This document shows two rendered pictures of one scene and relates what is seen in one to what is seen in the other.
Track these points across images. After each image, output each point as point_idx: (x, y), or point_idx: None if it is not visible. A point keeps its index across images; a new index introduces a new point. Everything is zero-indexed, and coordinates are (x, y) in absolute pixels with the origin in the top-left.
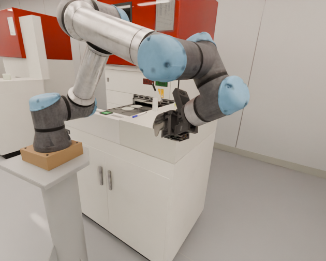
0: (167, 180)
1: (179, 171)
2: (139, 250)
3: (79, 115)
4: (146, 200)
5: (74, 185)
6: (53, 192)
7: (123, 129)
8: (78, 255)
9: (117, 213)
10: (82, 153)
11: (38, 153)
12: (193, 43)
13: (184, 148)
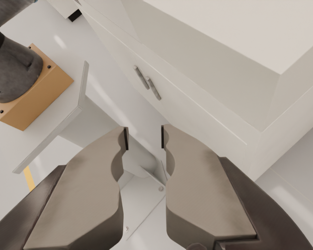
0: (243, 144)
1: (281, 125)
2: None
3: (10, 9)
4: (207, 137)
5: (87, 122)
6: (62, 136)
7: (132, 12)
8: (136, 165)
9: (176, 122)
10: (70, 82)
11: None
12: None
13: None
